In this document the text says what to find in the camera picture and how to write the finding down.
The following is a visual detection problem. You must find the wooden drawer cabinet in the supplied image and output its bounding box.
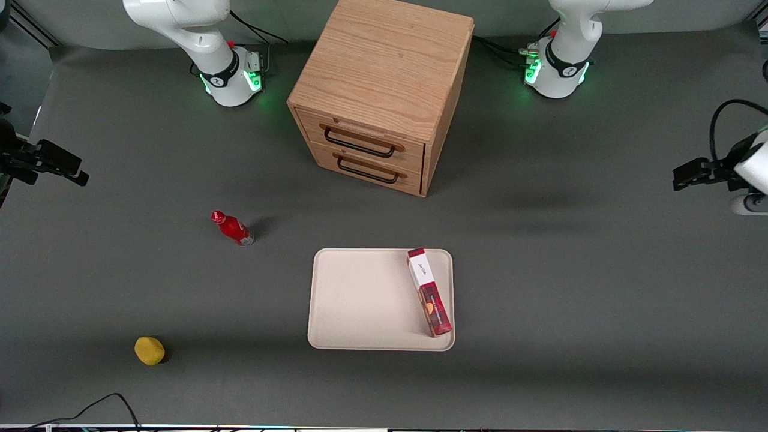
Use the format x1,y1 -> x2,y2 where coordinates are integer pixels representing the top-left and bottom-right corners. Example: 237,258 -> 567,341
287,0 -> 475,198

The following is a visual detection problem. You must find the red cookie box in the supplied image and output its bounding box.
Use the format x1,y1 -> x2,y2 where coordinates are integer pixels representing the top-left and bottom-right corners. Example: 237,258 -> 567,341
407,247 -> 453,337

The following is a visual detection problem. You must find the black drawer handle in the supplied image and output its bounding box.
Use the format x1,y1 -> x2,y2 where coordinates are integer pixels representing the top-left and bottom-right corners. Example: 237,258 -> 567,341
333,153 -> 409,185
319,123 -> 406,159

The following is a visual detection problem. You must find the black cable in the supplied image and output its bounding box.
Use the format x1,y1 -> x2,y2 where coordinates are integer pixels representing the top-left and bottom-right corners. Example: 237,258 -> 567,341
474,36 -> 530,68
710,99 -> 768,163
24,393 -> 142,432
228,9 -> 289,76

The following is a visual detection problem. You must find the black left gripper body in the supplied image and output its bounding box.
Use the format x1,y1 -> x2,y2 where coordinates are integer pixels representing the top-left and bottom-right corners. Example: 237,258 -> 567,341
713,133 -> 758,193

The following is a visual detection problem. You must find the yellow mango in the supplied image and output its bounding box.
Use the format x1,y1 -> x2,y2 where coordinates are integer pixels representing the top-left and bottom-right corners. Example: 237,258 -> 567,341
134,337 -> 166,366

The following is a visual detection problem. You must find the small red bottle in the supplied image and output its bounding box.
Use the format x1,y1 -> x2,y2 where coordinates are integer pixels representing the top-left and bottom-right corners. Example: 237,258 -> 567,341
211,210 -> 255,247

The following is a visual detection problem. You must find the wooden drawer front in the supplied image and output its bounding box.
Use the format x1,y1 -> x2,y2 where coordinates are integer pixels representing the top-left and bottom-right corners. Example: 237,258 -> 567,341
296,108 -> 426,175
311,143 -> 425,197

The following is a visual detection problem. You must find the white rectangular tray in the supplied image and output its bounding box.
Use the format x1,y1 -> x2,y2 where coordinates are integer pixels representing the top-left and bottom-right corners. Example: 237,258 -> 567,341
307,248 -> 455,352

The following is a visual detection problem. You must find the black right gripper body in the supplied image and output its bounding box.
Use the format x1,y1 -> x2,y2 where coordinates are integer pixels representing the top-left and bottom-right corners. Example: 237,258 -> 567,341
0,117 -> 40,187

